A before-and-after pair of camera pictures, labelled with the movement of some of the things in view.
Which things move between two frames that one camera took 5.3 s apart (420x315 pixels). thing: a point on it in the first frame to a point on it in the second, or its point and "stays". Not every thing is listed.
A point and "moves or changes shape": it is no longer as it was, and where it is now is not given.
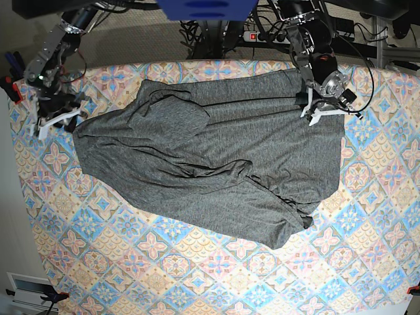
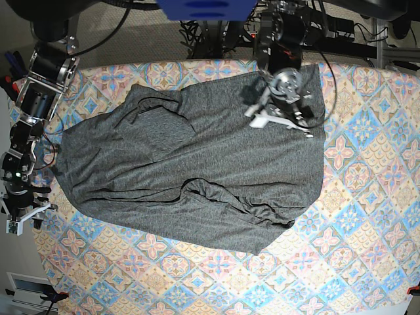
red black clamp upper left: (7, 83) stays
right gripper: (325, 96) to (298, 115)
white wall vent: (28, 290) stays
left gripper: (55, 106) to (21, 204)
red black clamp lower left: (56, 296) stays
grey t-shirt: (237, 155) moves or changes shape
